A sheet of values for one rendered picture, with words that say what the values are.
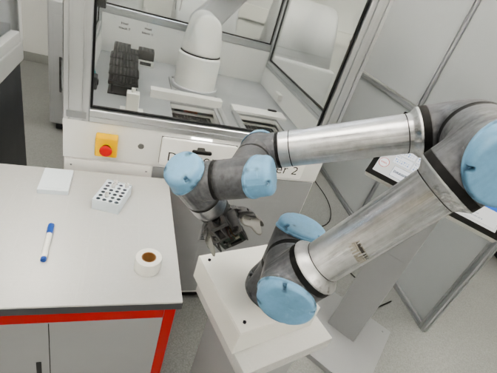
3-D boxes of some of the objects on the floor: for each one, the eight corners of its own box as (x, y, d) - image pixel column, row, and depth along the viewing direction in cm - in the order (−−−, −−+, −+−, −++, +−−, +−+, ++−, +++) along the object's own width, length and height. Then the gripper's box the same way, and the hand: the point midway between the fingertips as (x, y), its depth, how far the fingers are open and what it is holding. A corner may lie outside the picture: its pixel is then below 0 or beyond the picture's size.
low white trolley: (147, 436, 128) (183, 302, 90) (-63, 470, 106) (-135, 312, 68) (145, 304, 174) (168, 178, 135) (-2, 309, 152) (-25, 160, 113)
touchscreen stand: (359, 400, 162) (497, 237, 111) (281, 336, 180) (368, 170, 128) (388, 334, 201) (500, 191, 149) (321, 287, 218) (401, 144, 167)
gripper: (174, 246, 71) (209, 274, 87) (261, 205, 70) (280, 242, 86) (166, 212, 76) (200, 246, 92) (248, 174, 75) (268, 214, 91)
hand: (236, 234), depth 91 cm, fingers open, 14 cm apart
